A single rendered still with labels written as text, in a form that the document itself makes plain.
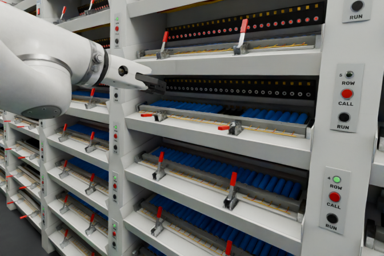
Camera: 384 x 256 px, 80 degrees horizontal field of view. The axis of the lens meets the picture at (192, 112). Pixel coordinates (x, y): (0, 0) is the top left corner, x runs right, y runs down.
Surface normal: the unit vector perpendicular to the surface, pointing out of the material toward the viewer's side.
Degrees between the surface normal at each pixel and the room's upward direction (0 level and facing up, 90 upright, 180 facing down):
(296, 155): 108
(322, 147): 90
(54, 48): 65
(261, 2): 90
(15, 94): 131
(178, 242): 18
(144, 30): 90
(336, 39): 90
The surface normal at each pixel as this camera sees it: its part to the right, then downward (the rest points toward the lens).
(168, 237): -0.14, -0.93
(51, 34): 0.80, -0.33
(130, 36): 0.79, 0.10
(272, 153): -0.59, 0.36
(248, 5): -0.61, 0.05
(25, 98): 0.49, 0.77
